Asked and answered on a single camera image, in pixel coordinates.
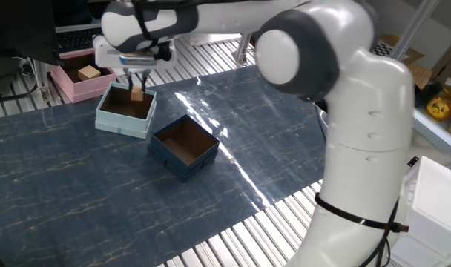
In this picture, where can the yellow toy figure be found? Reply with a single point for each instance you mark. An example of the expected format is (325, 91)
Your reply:
(440, 107)

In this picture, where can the blue marble pattern mat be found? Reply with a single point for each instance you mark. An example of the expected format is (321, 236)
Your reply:
(99, 204)

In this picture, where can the pink open box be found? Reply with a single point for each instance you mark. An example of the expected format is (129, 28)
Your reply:
(84, 91)

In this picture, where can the black computer monitor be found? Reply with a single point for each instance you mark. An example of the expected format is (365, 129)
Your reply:
(18, 29)

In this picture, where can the dark blue open box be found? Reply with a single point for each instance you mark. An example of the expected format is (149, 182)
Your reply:
(181, 167)

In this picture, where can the grey finned box blue end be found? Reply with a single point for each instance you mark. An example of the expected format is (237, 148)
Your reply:
(136, 60)

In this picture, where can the checkerboard calibration card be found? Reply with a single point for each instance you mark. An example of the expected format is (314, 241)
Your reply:
(383, 49)

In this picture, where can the black computer keyboard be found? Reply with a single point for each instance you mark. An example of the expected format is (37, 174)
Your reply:
(77, 39)

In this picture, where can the small wooden cube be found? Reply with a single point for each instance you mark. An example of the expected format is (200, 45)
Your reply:
(137, 95)

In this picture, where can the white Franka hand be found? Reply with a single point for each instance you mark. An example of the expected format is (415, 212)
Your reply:
(105, 55)

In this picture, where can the brown cardboard box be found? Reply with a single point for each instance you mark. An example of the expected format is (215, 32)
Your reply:
(418, 70)

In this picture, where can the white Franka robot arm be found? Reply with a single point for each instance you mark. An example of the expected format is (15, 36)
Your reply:
(359, 148)

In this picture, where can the light blue box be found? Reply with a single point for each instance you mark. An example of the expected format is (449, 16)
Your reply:
(121, 124)

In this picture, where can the aluminium frame post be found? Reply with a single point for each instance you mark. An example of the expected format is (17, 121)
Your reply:
(414, 27)
(42, 81)
(243, 50)

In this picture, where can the large wooden cube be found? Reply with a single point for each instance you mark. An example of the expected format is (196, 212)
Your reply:
(89, 73)

